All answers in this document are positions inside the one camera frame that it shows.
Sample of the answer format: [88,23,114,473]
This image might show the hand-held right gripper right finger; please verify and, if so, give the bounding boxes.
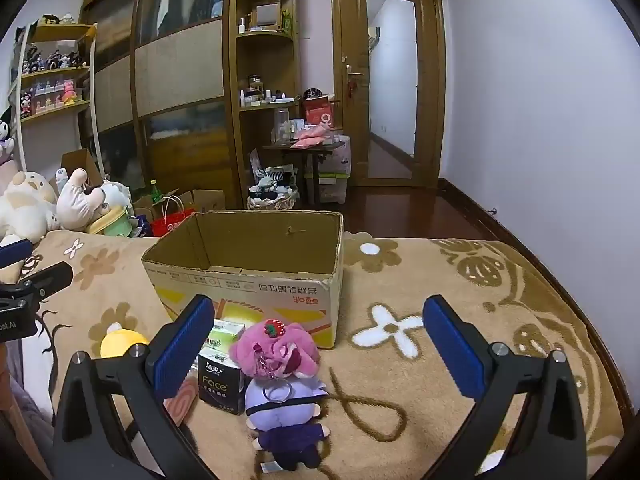
[422,295,589,480]

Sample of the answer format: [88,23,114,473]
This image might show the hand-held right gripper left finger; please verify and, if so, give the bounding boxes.
[50,294,216,480]

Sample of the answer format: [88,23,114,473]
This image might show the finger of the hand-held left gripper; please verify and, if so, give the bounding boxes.
[0,239,34,270]
[0,261,74,307]

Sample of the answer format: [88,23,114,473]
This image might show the green tissue pack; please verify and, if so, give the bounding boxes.
[206,319,246,357]

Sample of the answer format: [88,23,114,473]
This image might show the black tissue pack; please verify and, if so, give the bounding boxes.
[197,345,247,416]

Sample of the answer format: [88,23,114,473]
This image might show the pink swiss roll plush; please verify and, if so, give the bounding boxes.
[164,374,201,429]

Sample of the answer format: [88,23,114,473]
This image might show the pink plush keychain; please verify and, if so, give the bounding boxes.
[229,319,321,379]

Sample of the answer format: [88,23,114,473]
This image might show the white-haired plush doll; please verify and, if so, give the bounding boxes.
[244,374,331,471]

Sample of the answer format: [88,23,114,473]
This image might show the cream plush bear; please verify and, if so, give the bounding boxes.
[0,170,60,244]

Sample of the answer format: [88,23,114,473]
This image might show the flower printed beige blanket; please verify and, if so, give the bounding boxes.
[0,230,627,480]

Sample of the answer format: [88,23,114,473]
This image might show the white pink plush rabbit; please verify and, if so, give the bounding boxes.
[55,167,104,231]

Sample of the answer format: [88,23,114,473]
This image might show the grey-blue cloth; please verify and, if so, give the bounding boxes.
[0,345,57,480]

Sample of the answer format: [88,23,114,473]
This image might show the green plush toy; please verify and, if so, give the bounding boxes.
[85,207,134,238]

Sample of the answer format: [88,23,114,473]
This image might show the white fluffy plush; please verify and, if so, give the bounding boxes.
[100,180,134,210]

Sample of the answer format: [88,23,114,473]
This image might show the tall open cardboard box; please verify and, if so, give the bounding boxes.
[60,149,104,186]

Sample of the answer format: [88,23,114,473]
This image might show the white yellow plush toy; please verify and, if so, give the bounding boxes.
[479,449,507,476]

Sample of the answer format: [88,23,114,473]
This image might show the black purple plush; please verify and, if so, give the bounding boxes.
[0,105,19,162]

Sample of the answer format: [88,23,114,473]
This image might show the red paper bag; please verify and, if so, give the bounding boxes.
[150,196,197,238]

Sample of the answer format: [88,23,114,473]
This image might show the figure display shelf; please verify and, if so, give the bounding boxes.
[10,22,106,177]

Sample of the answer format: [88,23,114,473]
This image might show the low cardboard box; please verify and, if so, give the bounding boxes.
[165,188,226,214]

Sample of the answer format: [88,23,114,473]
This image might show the woven basket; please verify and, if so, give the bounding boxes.
[247,181,300,211]

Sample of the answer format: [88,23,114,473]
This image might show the clear plastic storage box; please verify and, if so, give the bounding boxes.
[304,135,352,205]

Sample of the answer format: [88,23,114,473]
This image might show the small dark table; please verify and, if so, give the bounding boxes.
[262,140,347,206]

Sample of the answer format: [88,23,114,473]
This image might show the wooden wardrobe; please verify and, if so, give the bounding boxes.
[80,0,239,211]

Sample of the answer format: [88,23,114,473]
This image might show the pink packets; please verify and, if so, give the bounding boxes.
[290,125,334,150]

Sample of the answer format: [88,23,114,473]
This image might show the red gift bag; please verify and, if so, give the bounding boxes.
[301,94,342,129]

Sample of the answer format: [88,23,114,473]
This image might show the wooden corner shelf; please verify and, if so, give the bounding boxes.
[227,0,301,211]

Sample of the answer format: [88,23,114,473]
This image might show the wooden door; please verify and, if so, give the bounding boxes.
[332,0,447,189]

